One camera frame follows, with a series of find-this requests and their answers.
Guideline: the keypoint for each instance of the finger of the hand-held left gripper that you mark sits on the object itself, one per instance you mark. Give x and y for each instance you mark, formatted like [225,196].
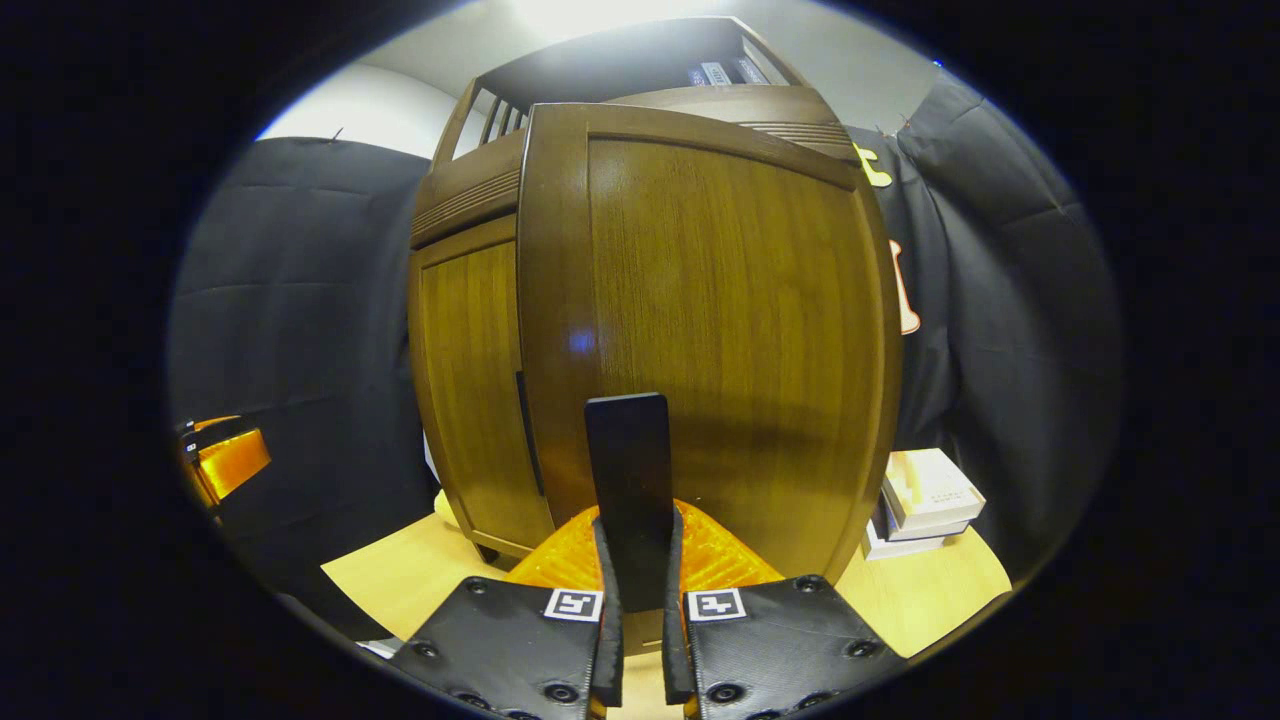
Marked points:
[235,460]

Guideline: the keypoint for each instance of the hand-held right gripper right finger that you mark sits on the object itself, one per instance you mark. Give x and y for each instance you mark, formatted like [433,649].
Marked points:
[780,645]

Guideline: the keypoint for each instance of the wooden double-door shoe cabinet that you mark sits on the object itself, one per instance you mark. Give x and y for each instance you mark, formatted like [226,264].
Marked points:
[460,200]

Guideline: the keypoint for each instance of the black backdrop cloth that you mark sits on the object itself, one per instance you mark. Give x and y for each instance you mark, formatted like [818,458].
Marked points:
[300,300]

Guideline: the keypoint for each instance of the large ceiling light panel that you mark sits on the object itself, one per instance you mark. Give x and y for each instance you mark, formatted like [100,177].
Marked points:
[600,15]

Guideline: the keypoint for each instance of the grey blue book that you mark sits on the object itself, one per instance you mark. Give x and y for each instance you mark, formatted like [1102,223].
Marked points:
[717,73]

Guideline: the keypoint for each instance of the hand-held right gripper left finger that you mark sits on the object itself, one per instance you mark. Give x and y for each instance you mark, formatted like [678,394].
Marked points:
[540,650]

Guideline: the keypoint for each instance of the dark blue book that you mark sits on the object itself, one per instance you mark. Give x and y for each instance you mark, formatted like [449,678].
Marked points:
[698,76]

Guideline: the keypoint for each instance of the stack of white boxes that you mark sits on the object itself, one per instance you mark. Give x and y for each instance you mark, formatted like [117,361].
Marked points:
[930,495]

